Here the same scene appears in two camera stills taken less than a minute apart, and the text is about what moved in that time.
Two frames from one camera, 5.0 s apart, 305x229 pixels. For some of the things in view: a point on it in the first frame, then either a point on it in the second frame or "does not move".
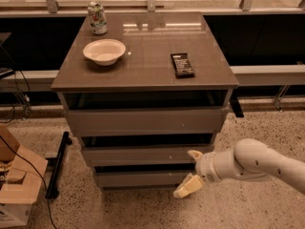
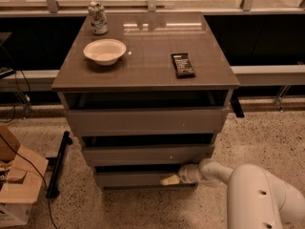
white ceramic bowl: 104,52 does not move
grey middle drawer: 143,156 does not move
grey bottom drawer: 121,178 does not move
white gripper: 206,167 to 185,175
